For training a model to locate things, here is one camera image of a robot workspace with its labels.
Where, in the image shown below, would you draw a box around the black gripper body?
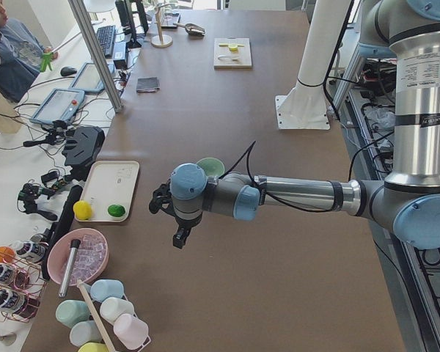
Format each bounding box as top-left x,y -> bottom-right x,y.
149,180 -> 175,217

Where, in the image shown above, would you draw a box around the white plastic spoon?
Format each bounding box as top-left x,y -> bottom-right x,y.
217,55 -> 240,62

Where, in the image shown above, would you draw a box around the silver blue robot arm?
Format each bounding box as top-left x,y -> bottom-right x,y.
149,1 -> 440,249

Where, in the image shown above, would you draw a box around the pale green ceramic bowl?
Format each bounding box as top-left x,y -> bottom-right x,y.
196,157 -> 225,177

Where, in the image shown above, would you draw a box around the pink ribbed bowl with ice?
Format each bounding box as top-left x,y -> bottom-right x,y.
47,228 -> 109,286

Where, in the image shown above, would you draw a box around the green lime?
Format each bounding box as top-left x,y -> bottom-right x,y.
107,204 -> 126,218

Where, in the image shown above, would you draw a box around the cream plastic tray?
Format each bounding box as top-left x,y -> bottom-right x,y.
75,161 -> 139,222

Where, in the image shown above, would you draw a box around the yellow lemon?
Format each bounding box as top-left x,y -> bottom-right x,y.
73,200 -> 92,221

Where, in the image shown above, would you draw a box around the black long bar device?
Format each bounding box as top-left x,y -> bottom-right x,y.
41,185 -> 83,281

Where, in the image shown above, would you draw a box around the black vr headset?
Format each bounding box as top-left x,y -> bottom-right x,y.
62,126 -> 105,167

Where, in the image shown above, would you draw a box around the light blue cup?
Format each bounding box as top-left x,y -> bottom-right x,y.
90,279 -> 125,303

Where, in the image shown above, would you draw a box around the white cup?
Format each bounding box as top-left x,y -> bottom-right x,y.
100,297 -> 135,325

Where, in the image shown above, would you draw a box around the dark grey folded cloth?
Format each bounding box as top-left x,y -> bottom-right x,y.
136,77 -> 160,93

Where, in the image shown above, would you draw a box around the pink cup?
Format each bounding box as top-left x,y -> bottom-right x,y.
113,313 -> 151,350

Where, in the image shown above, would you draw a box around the wooden stick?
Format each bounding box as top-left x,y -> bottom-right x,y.
77,279 -> 116,352

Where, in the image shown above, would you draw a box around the blue teach pendant near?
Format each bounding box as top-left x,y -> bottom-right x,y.
30,89 -> 85,125

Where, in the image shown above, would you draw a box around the blue teach pendant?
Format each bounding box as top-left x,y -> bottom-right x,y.
30,89 -> 85,125
69,62 -> 104,95

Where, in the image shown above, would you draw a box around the blue teach pendant far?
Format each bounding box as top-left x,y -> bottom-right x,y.
69,62 -> 104,95

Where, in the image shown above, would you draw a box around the pale mint cup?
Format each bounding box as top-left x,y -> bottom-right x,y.
69,320 -> 103,347

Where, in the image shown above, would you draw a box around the pale green cup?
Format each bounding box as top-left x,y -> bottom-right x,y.
55,300 -> 90,329

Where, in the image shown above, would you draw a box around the yellow cup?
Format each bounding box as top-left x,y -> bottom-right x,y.
78,342 -> 109,352

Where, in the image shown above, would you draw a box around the wooden mug tree stand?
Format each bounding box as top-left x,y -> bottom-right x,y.
150,4 -> 173,48

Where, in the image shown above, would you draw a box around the wooden cutting board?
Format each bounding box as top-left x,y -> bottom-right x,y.
213,37 -> 252,69

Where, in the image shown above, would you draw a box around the black computer mouse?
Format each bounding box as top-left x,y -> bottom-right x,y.
60,66 -> 77,77

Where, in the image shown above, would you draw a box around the yellow plastic knife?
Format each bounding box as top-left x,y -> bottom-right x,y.
219,43 -> 244,49

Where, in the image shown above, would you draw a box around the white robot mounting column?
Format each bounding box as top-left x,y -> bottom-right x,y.
275,0 -> 353,130

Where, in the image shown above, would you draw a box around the metal ice scoop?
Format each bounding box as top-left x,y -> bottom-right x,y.
174,23 -> 205,37

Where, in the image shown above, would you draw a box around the black keyboard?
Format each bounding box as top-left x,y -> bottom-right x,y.
96,25 -> 116,58

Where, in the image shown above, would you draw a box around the black monitor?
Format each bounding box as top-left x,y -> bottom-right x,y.
115,0 -> 149,48

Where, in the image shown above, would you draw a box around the orange fruit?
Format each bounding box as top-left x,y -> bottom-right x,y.
0,246 -> 15,263

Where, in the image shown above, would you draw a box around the seated person in blue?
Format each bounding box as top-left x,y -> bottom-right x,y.
0,1 -> 58,103

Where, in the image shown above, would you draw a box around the copper wire bottle rack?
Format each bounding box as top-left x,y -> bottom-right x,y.
0,256 -> 47,323

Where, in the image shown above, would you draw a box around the aluminium frame post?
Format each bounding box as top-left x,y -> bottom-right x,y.
68,0 -> 123,113

